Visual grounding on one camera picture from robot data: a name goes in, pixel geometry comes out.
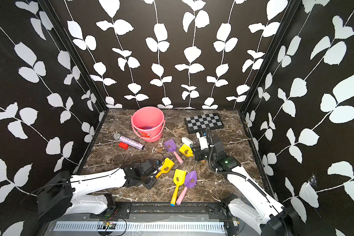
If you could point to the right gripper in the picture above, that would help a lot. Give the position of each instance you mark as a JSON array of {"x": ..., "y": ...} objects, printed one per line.
[{"x": 200, "y": 152}]

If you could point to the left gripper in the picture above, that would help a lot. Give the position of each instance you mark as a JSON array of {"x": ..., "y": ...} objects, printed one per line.
[{"x": 152, "y": 183}]

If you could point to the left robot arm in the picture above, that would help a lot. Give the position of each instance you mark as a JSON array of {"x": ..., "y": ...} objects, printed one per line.
[{"x": 72, "y": 194}]

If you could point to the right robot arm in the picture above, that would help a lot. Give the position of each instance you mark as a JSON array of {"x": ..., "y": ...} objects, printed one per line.
[{"x": 263, "y": 213}]

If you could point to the pink plastic bucket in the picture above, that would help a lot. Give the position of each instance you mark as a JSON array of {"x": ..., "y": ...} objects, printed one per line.
[{"x": 148, "y": 116}]

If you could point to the red small block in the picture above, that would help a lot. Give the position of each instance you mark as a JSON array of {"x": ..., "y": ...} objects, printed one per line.
[{"x": 123, "y": 145}]

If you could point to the black white checkerboard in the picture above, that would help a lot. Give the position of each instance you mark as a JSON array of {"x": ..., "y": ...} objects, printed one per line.
[{"x": 200, "y": 123}]

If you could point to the purple glitter microphone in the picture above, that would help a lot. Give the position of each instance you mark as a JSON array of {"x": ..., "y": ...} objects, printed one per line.
[{"x": 128, "y": 141}]

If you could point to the yellow shovel blue tip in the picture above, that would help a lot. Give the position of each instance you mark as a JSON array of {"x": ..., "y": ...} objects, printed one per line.
[{"x": 179, "y": 178}]

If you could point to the small circuit board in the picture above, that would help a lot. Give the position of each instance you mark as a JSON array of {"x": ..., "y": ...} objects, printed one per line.
[{"x": 107, "y": 226}]

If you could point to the yellow shovel wooden handle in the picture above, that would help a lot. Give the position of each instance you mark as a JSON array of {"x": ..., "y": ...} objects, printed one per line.
[{"x": 186, "y": 150}]

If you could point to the purple round trowel pink handle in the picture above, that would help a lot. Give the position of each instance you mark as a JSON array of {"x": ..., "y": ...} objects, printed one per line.
[{"x": 190, "y": 182}]

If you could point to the black front rail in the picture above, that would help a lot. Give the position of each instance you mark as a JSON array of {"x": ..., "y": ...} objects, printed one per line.
[{"x": 214, "y": 210}]

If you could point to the purple square shovel pink handle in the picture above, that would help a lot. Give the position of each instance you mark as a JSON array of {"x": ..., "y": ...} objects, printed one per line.
[{"x": 171, "y": 146}]

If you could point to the white slotted cable duct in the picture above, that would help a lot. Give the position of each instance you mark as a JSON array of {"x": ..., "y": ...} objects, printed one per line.
[{"x": 85, "y": 226}]

